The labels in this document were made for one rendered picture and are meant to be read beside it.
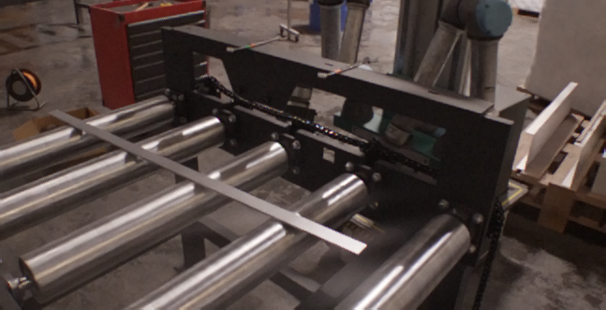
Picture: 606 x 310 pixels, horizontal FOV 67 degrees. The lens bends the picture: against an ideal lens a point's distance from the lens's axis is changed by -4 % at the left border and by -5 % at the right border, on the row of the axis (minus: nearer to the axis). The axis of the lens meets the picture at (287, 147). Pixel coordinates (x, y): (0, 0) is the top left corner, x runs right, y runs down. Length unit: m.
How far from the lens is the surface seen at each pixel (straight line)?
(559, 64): 4.67
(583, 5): 4.50
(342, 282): 1.18
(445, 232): 1.17
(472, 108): 1.19
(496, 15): 1.60
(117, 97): 3.77
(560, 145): 3.42
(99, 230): 1.18
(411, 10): 2.10
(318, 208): 1.20
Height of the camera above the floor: 1.58
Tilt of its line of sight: 27 degrees down
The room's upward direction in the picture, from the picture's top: 1 degrees clockwise
